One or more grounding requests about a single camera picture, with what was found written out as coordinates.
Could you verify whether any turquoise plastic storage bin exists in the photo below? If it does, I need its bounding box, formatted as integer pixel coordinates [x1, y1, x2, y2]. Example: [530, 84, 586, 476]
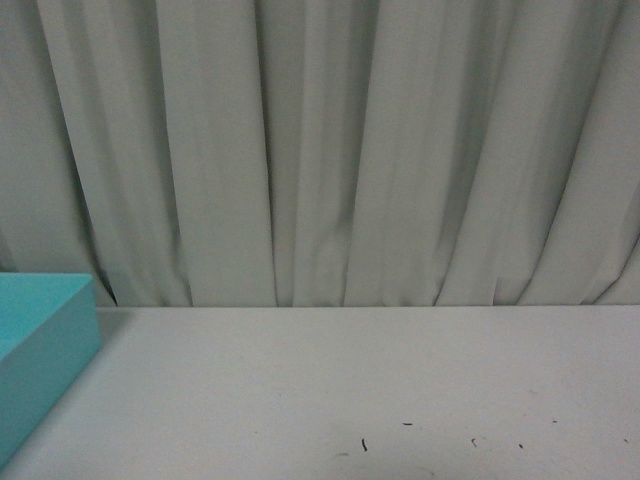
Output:
[1, 273, 101, 464]

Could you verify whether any grey pleated curtain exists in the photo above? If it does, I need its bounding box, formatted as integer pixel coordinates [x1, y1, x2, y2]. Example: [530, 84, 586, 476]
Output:
[1, 1, 639, 307]

